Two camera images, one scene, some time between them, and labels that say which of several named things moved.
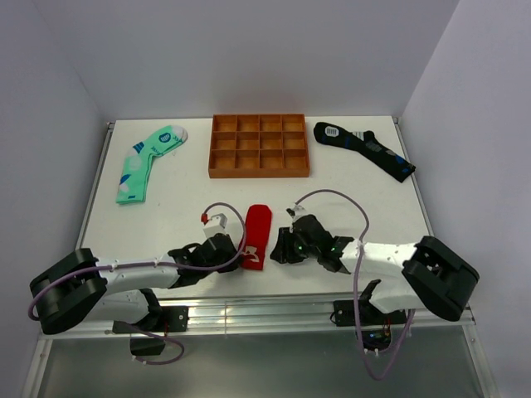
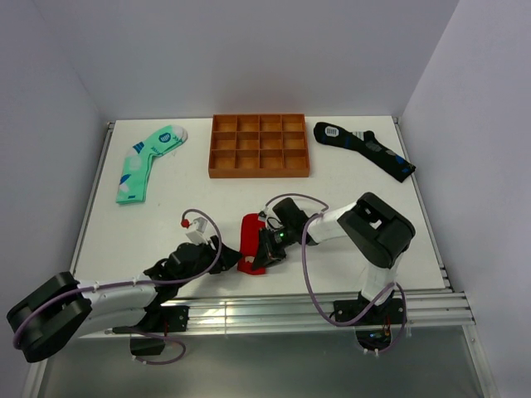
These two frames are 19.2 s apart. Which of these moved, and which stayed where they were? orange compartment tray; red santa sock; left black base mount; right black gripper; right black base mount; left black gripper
Moved: red santa sock; right black gripper
Stayed: left black gripper; left black base mount; right black base mount; orange compartment tray
